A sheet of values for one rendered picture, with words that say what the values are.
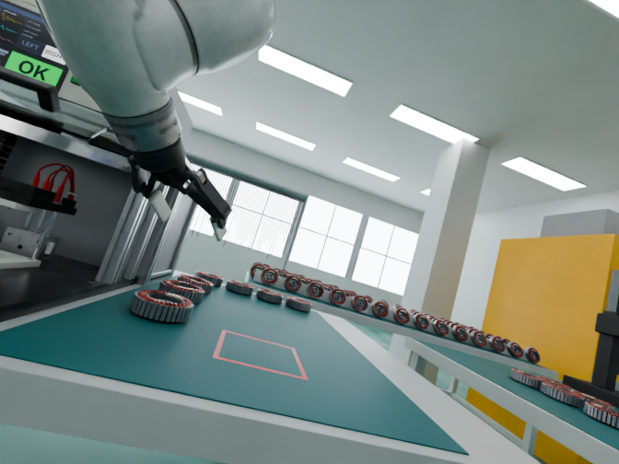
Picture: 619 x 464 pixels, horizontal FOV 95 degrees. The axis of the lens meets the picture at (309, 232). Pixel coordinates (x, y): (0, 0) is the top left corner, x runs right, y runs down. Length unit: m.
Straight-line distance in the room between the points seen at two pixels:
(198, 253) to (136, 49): 6.76
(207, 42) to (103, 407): 0.44
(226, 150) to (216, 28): 7.01
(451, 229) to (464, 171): 0.84
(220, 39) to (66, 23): 0.16
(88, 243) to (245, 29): 0.68
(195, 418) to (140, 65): 0.40
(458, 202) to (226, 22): 4.09
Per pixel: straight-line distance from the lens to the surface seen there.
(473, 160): 4.67
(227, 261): 7.02
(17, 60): 0.99
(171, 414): 0.39
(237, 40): 0.48
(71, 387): 0.40
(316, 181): 7.39
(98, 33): 0.41
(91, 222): 0.95
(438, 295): 4.16
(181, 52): 0.44
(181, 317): 0.62
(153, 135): 0.46
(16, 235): 0.87
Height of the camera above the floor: 0.92
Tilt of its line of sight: 7 degrees up
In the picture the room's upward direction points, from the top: 17 degrees clockwise
